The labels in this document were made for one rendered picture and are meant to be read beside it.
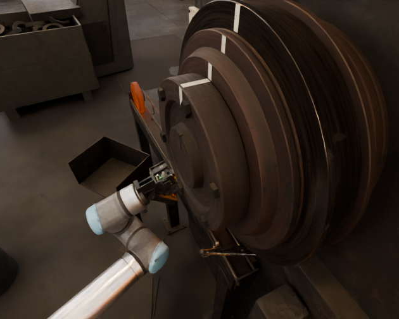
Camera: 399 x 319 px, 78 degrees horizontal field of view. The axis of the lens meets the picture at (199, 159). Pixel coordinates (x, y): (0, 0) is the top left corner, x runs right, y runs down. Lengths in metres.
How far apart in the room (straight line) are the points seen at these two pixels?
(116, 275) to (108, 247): 0.90
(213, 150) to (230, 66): 0.12
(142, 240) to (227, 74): 0.61
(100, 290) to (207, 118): 0.59
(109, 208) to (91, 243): 0.97
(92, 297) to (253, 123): 0.63
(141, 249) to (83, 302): 0.19
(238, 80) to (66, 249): 1.58
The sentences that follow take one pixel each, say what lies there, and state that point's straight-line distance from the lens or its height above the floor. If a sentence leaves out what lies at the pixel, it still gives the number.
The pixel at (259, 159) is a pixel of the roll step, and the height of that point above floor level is 1.21.
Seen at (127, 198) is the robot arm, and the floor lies 0.84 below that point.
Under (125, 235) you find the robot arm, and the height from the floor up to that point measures 0.70.
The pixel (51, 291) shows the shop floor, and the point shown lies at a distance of 1.69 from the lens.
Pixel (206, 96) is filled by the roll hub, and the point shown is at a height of 1.25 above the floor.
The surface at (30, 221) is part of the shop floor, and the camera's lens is 2.01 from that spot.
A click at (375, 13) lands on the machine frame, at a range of 0.42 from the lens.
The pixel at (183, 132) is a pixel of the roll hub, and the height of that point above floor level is 1.17.
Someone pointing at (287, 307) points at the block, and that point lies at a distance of 0.68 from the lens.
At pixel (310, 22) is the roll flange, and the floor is 1.34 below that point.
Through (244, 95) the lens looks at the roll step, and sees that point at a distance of 0.33.
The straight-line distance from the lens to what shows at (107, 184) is 1.15.
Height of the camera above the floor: 1.42
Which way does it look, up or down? 44 degrees down
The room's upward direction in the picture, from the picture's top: straight up
